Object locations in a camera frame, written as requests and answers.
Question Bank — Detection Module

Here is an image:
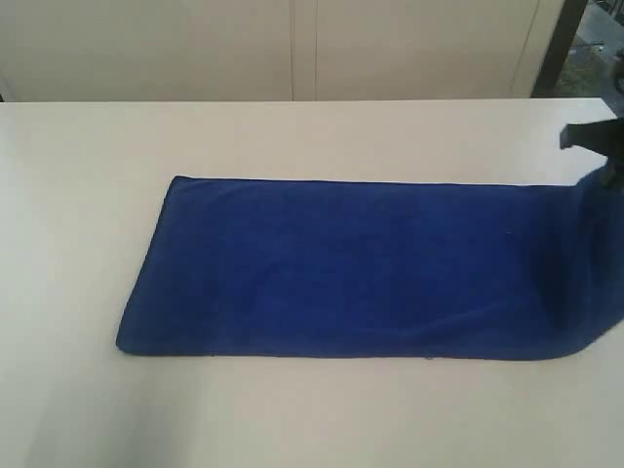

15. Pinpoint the blue towel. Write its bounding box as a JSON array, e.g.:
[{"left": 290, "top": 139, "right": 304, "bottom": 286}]
[{"left": 116, "top": 173, "right": 623, "bottom": 361}]

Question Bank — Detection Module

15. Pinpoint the black window frame post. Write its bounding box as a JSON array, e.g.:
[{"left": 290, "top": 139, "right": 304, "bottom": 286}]
[{"left": 530, "top": 0, "right": 588, "bottom": 98}]

